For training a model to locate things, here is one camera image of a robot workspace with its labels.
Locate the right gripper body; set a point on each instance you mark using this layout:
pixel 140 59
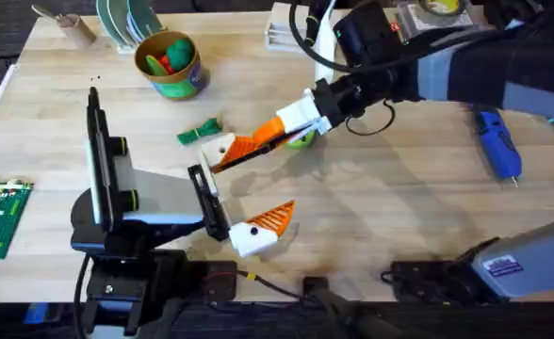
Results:
pixel 376 87

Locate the green toy vegetable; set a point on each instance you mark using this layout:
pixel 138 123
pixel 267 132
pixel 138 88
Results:
pixel 201 130

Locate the grey box with tape roll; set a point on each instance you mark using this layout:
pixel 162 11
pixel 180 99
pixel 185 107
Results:
pixel 432 21

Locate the orange ribbed wedge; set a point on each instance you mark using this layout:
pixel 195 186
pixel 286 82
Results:
pixel 239 150

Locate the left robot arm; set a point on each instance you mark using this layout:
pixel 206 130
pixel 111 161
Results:
pixel 117 292

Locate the right wrist upright plate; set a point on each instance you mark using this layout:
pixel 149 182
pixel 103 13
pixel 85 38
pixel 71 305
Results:
pixel 326 47

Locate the black rail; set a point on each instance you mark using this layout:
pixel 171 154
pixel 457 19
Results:
pixel 446 325

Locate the stack of green plates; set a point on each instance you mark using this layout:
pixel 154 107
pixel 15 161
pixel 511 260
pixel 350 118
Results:
pixel 126 21

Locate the left wrist upright plate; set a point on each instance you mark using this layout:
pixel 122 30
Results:
pixel 99 155

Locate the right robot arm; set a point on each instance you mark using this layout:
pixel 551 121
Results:
pixel 531 70

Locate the white box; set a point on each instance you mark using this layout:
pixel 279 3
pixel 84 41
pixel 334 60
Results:
pixel 281 33

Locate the green disc with holes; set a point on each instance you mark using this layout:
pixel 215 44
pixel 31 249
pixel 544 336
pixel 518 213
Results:
pixel 306 143

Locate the brown paper roll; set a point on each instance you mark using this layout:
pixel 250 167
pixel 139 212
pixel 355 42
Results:
pixel 74 26

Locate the tub with toys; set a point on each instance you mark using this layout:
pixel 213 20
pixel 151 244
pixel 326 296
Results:
pixel 178 87

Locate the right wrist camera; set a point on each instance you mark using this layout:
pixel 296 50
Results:
pixel 366 33

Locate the wrist upright plate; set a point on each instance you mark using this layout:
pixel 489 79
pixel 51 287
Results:
pixel 99 155
pixel 326 47

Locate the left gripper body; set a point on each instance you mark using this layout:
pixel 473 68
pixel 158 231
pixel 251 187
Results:
pixel 164 193

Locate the blue electric screwdriver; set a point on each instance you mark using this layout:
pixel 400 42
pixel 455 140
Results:
pixel 498 141

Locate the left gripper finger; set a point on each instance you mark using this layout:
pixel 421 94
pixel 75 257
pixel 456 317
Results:
pixel 255 237
pixel 218 150

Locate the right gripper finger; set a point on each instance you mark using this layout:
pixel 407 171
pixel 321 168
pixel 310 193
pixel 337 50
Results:
pixel 298 114
pixel 317 128

